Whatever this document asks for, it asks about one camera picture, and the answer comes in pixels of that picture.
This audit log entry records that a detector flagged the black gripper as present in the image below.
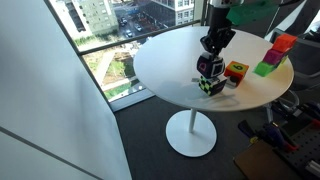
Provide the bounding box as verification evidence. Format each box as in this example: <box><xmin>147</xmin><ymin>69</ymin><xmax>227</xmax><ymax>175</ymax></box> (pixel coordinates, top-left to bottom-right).
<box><xmin>199</xmin><ymin>5</ymin><xmax>237</xmax><ymax>58</ymax></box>

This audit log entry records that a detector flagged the fabric block with owl print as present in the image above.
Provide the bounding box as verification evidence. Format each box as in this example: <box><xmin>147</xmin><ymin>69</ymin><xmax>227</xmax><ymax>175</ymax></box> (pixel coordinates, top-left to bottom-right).
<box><xmin>196</xmin><ymin>52</ymin><xmax>226</xmax><ymax>80</ymax></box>

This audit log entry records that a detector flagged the orange fabric block number nine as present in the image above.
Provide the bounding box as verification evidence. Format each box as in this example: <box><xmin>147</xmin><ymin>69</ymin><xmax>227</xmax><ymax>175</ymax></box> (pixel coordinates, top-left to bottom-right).
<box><xmin>223</xmin><ymin>60</ymin><xmax>250</xmax><ymax>88</ymax></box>

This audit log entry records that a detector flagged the fabric block with zebra print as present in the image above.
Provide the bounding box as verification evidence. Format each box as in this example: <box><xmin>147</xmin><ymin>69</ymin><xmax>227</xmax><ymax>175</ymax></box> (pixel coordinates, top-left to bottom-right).
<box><xmin>191</xmin><ymin>75</ymin><xmax>228</xmax><ymax>97</ymax></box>

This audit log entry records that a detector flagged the green plastic block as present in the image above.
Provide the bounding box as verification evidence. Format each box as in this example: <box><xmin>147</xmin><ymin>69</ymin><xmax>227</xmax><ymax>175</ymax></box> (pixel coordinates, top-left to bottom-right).
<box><xmin>252</xmin><ymin>60</ymin><xmax>278</xmax><ymax>78</ymax></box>

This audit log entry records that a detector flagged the magenta plastic block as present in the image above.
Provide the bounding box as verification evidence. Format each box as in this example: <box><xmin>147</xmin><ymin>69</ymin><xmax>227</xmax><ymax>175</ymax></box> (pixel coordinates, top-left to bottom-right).
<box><xmin>262</xmin><ymin>48</ymin><xmax>284</xmax><ymax>66</ymax></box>

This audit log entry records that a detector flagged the orange plastic block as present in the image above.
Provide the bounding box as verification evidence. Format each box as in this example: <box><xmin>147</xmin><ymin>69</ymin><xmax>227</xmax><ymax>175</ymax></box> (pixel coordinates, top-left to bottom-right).
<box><xmin>271</xmin><ymin>33</ymin><xmax>298</xmax><ymax>54</ymax></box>

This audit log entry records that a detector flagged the dark blue clamp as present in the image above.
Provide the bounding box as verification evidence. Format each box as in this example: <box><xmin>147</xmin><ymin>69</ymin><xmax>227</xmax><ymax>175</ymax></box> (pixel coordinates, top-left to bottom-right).
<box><xmin>237</xmin><ymin>119</ymin><xmax>299</xmax><ymax>153</ymax></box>
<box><xmin>271</xmin><ymin>100</ymin><xmax>320</xmax><ymax>129</ymax></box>

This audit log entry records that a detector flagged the brown board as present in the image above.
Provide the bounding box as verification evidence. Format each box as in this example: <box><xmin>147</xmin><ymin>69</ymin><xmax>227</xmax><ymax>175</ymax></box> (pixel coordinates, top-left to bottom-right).
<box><xmin>232</xmin><ymin>139</ymin><xmax>303</xmax><ymax>180</ymax></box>

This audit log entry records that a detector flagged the black pegboard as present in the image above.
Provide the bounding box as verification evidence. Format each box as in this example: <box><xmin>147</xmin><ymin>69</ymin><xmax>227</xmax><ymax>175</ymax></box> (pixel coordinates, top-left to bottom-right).
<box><xmin>274</xmin><ymin>123</ymin><xmax>320</xmax><ymax>180</ymax></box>

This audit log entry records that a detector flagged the black window frame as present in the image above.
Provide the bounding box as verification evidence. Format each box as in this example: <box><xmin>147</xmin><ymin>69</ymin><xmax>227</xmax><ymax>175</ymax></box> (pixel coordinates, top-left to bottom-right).
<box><xmin>43</xmin><ymin>0</ymin><xmax>209</xmax><ymax>113</ymax></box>

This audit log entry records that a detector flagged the white table pedestal base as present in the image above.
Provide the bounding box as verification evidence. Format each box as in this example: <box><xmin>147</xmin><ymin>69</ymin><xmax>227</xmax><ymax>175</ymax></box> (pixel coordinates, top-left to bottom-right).
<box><xmin>165</xmin><ymin>108</ymin><xmax>218</xmax><ymax>158</ymax></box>

